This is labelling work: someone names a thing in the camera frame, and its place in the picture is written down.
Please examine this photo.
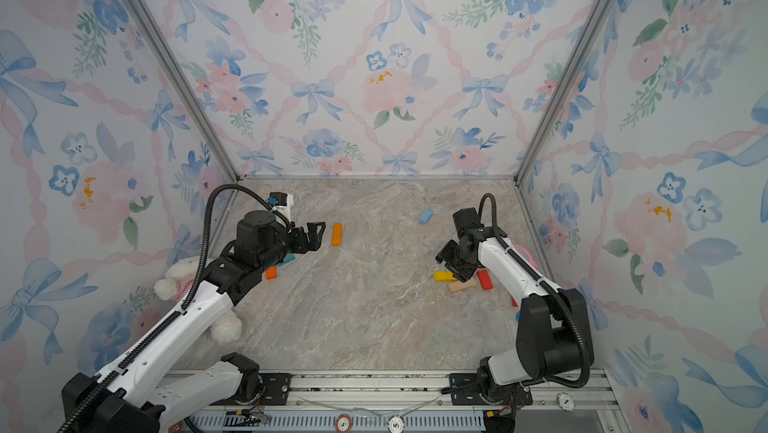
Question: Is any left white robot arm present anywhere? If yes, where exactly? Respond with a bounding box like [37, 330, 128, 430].
[59, 183, 326, 432]

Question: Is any white plush toy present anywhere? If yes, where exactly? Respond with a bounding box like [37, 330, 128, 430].
[152, 255, 244, 346]

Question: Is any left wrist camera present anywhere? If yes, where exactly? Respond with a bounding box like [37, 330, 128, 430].
[268, 192, 294, 217]

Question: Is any aluminium corner post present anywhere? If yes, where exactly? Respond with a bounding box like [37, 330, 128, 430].
[514, 0, 616, 188]
[124, 0, 239, 182]

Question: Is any yellow long block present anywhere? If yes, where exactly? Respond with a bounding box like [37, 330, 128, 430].
[433, 270, 456, 282]

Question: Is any teal short block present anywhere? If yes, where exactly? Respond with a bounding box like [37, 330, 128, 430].
[280, 254, 296, 265]

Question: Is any amber orange long block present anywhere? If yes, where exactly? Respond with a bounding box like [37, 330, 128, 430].
[331, 223, 343, 246]

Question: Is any light blue short block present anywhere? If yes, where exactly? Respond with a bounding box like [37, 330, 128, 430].
[418, 209, 434, 224]

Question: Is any pink alarm clock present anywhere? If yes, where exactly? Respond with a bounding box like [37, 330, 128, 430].
[514, 244, 539, 271]

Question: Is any aluminium corner post left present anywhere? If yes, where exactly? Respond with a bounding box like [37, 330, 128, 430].
[124, 0, 239, 182]

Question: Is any red long block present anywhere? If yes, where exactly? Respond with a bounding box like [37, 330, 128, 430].
[476, 269, 494, 291]

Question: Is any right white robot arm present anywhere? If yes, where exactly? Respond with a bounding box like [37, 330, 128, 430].
[436, 193, 594, 403]

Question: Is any aluminium corner post right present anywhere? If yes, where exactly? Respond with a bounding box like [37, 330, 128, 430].
[514, 0, 616, 188]

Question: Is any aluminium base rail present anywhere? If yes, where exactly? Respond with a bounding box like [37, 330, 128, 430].
[107, 368, 631, 433]

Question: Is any beige long block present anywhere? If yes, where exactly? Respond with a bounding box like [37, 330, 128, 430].
[448, 278, 477, 293]

